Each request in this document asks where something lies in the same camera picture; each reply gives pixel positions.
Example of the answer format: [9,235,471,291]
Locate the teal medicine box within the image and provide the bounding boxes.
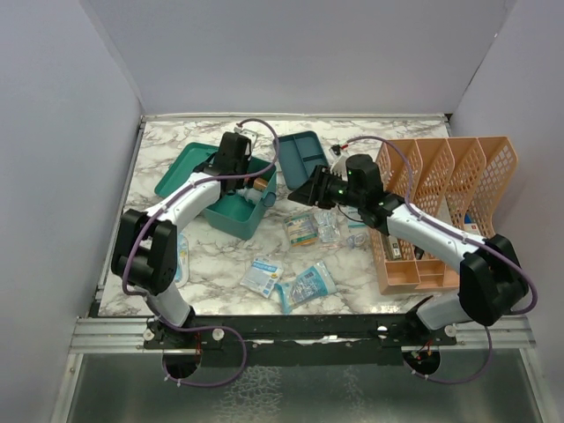
[153,141,280,241]

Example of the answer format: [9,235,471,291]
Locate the thermometer blister pack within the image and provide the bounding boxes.
[174,234,189,288]

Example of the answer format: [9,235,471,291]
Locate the blue gauze dressing pack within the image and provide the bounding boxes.
[240,257,284,299]

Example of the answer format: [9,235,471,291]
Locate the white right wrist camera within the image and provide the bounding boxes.
[329,145,350,177]

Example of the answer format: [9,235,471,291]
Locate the brown bottle orange cap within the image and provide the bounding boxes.
[252,177,269,192]

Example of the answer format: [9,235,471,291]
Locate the blue cotton swab bag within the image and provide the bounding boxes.
[274,261,337,315]

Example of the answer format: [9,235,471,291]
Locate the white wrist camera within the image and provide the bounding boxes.
[329,145,350,177]
[236,128,259,143]

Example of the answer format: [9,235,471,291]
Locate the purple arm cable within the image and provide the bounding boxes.
[343,135,539,384]
[122,118,280,390]

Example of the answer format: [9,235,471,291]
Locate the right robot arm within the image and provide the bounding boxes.
[288,154,529,345]

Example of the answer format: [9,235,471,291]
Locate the small teal white sachet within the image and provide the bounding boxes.
[345,208,366,228]

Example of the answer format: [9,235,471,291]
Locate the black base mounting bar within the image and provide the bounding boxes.
[144,314,456,367]

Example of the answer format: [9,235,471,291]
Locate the bandage pack yellow green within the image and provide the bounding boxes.
[284,212,318,247]

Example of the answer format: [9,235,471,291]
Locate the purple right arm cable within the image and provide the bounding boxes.
[343,135,539,384]

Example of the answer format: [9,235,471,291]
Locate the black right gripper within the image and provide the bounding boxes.
[288,165,364,211]

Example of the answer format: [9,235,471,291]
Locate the white plastic bottle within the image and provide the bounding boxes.
[237,188,263,204]

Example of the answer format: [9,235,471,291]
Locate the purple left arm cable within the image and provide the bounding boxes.
[122,118,280,390]

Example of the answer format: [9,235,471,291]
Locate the white box red label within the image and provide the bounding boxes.
[463,211,486,239]

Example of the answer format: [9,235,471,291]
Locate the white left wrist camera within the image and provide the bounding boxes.
[236,128,259,143]

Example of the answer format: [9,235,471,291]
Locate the dark teal divided tray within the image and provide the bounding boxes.
[278,130,329,190]

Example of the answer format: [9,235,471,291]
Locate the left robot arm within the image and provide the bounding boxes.
[111,132,252,348]

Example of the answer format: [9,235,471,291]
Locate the peach plastic file organizer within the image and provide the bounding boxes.
[370,137,518,295]

